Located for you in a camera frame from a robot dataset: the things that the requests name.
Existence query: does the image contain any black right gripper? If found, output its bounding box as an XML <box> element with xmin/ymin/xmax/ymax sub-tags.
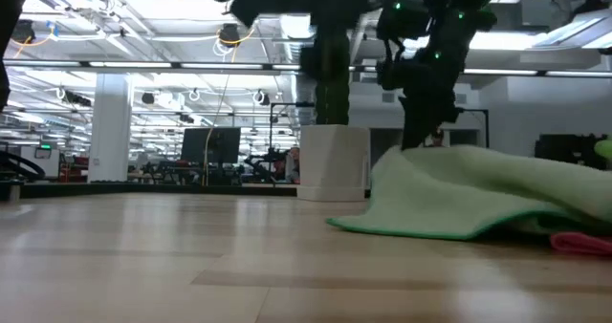
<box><xmin>375</xmin><ymin>0</ymin><xmax>498</xmax><ymax>151</ymax></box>

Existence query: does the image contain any pale green microfiber towel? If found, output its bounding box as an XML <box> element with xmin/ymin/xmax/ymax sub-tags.
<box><xmin>325</xmin><ymin>144</ymin><xmax>612</xmax><ymax>242</ymax></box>

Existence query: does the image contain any pink microfiber towel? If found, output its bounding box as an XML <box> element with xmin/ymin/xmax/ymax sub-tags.
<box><xmin>549</xmin><ymin>231</ymin><xmax>612</xmax><ymax>258</ymax></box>

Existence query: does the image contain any green cactus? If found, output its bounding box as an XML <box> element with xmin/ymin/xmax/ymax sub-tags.
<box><xmin>313</xmin><ymin>25</ymin><xmax>351</xmax><ymax>126</ymax></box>

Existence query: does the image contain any white hexagonal plant pot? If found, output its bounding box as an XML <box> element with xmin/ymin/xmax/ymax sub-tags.
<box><xmin>295</xmin><ymin>123</ymin><xmax>371</xmax><ymax>203</ymax></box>

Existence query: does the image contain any black shelf unit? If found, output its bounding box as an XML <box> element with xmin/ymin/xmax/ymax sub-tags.
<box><xmin>534</xmin><ymin>132</ymin><xmax>609</xmax><ymax>171</ymax></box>

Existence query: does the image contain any dark background monitor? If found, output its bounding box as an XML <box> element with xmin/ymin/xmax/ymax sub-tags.
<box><xmin>180</xmin><ymin>126</ymin><xmax>242</xmax><ymax>166</ymax></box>

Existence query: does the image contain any white pillar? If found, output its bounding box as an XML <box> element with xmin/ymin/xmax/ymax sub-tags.
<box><xmin>87</xmin><ymin>72</ymin><xmax>134</xmax><ymax>183</ymax></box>

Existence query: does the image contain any black gantry frame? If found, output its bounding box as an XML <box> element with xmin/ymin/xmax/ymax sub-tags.
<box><xmin>456</xmin><ymin>106</ymin><xmax>491</xmax><ymax>148</ymax></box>
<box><xmin>268</xmin><ymin>101</ymin><xmax>317</xmax><ymax>185</ymax></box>

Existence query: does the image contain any black ceiling camera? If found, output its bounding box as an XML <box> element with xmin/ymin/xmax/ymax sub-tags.
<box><xmin>11</xmin><ymin>19</ymin><xmax>35</xmax><ymax>45</ymax></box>
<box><xmin>218</xmin><ymin>23</ymin><xmax>242</xmax><ymax>48</ymax></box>

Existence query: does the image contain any black aluminium table frame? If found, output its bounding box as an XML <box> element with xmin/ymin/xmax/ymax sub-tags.
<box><xmin>0</xmin><ymin>182</ymin><xmax>298</xmax><ymax>201</ymax></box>

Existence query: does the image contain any black curved hose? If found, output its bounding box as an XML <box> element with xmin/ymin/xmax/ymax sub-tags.
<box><xmin>0</xmin><ymin>149</ymin><xmax>47</xmax><ymax>182</ymax></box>

